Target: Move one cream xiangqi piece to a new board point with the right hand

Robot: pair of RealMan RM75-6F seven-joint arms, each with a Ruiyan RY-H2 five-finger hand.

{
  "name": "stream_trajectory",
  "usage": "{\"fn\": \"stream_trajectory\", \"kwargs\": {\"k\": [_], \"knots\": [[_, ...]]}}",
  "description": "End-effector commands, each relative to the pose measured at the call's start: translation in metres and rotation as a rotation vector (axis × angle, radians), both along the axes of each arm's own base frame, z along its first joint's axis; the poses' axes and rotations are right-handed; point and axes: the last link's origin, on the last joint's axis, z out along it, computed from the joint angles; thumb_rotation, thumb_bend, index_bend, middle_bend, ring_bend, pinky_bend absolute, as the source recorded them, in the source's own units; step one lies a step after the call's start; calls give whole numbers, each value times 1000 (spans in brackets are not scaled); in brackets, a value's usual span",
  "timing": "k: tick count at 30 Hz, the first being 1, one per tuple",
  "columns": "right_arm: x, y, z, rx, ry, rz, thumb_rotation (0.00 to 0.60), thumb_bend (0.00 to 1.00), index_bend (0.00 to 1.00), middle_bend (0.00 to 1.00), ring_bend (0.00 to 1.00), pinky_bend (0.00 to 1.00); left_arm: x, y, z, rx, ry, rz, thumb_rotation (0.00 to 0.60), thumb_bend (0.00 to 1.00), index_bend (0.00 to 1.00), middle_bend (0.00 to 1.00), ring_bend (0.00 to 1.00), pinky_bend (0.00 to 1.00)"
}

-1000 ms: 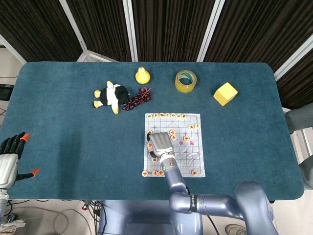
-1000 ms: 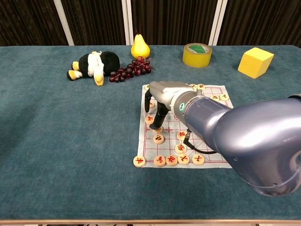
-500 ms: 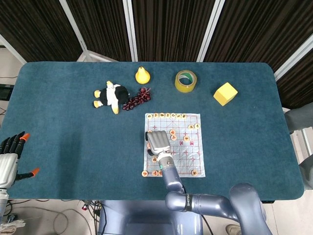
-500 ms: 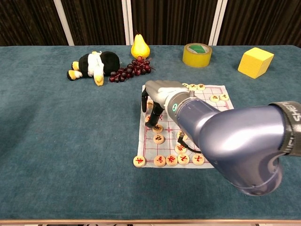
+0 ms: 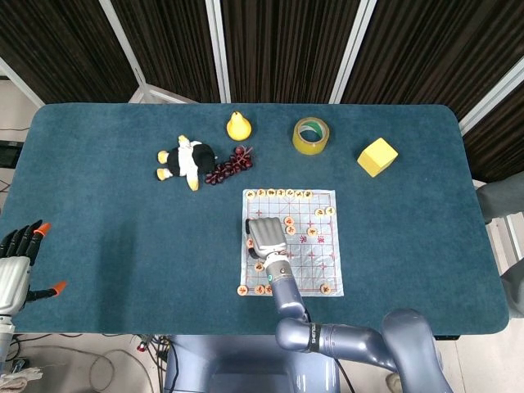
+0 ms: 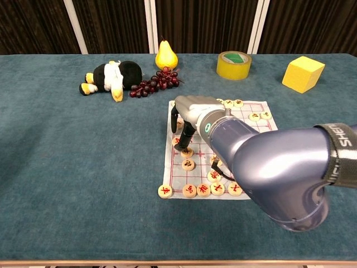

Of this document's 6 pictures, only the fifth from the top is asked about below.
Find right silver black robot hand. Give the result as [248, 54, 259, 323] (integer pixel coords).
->
[244, 216, 290, 261]

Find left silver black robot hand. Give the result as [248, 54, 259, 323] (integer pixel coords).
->
[0, 219, 67, 318]

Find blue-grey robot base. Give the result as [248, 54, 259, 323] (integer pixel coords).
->
[163, 334, 341, 393]

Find white xiangqi board sheet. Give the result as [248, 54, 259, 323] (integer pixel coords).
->
[238, 187, 345, 298]

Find dark red toy grapes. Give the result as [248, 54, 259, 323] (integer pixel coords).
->
[204, 145, 255, 185]

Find yellow packing tape roll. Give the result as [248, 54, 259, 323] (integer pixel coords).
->
[291, 117, 332, 156]

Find white crumpled rag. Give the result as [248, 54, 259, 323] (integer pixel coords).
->
[0, 366, 44, 393]

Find yellow toy pear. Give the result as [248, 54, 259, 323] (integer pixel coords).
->
[226, 111, 254, 142]

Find black white plush toy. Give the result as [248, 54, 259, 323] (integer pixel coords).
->
[156, 134, 218, 192]

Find blue felt table mat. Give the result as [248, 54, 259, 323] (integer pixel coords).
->
[6, 102, 511, 336]

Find black box device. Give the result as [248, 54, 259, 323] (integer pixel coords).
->
[0, 141, 21, 167]

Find yellow foam cube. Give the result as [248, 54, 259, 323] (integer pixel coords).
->
[356, 138, 400, 178]

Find dark slatted partition panel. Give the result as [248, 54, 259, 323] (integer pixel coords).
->
[0, 0, 138, 104]
[462, 79, 524, 183]
[220, 0, 362, 104]
[111, 0, 222, 103]
[341, 0, 524, 120]

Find person in grey trousers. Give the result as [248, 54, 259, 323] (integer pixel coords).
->
[477, 171, 524, 318]

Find grey looped floor cable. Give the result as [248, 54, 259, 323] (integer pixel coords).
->
[11, 346, 159, 393]

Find tangled floor cable bundle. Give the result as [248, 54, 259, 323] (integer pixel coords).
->
[133, 334, 175, 372]

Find white partition frame post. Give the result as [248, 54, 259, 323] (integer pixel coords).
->
[0, 56, 44, 106]
[458, 56, 524, 136]
[204, 0, 233, 103]
[97, 0, 197, 104]
[329, 0, 377, 104]

